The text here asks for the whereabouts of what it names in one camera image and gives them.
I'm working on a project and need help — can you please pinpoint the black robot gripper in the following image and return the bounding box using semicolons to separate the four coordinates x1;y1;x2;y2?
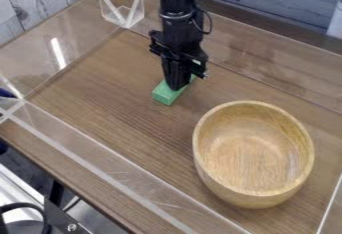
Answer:
148;11;209;90

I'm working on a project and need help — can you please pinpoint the green rectangular block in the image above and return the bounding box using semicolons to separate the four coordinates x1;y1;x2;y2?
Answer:
151;80;187;106

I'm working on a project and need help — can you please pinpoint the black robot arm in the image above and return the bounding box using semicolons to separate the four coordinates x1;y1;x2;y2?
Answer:
149;0;212;91

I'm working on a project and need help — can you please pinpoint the light wooden bowl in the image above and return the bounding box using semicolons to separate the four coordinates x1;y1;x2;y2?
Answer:
192;100;315;209

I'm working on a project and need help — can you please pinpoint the clear acrylic enclosure wall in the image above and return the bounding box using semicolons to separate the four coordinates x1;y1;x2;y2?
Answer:
0;0;342;234

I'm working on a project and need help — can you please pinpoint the black metal bracket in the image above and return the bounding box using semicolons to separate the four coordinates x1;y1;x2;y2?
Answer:
44;199;92;234

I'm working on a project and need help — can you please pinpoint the black cable lower left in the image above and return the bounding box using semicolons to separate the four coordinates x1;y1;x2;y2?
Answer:
0;202;50;234

